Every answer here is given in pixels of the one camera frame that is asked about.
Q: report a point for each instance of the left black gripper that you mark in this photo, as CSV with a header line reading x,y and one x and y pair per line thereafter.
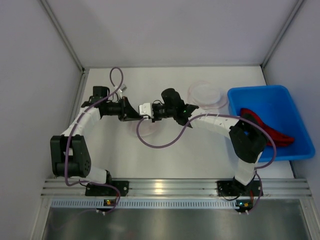
x,y
125,109

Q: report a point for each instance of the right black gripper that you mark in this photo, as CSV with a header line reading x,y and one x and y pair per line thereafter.
x,y
155,111

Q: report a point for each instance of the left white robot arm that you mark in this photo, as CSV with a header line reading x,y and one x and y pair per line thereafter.
x,y
70,156

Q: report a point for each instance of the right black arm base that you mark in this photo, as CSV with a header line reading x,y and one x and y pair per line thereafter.
x,y
233,188

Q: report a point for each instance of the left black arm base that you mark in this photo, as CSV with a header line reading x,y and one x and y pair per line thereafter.
x,y
120,188

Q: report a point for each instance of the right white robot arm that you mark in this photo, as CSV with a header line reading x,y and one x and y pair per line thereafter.
x,y
247,140

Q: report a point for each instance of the pink trimmed mesh laundry bag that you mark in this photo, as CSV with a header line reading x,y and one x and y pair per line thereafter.
x,y
206,95

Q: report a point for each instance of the red bra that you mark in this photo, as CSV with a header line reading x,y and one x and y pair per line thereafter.
x,y
279,139

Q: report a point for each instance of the blue plastic bin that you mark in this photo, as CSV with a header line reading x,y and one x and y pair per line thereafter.
x,y
276,108

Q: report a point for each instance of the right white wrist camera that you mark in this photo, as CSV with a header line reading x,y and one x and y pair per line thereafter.
x,y
146,111

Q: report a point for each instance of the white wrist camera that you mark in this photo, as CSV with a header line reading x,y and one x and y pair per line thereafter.
x,y
120,90
146,111

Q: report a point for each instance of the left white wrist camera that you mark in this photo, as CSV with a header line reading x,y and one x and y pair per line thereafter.
x,y
120,90

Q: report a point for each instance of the aluminium front rail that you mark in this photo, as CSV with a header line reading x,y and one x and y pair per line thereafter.
x,y
284,188

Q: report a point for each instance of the slotted grey cable duct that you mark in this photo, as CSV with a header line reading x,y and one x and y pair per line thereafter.
x,y
149,203

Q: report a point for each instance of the left aluminium frame post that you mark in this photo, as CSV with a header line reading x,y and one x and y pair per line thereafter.
x,y
61,33

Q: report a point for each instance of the aluminium frame post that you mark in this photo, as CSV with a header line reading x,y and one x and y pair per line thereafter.
x,y
61,33
288,21

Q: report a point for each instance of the right aluminium frame post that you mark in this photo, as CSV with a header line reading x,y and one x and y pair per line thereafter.
x,y
288,21

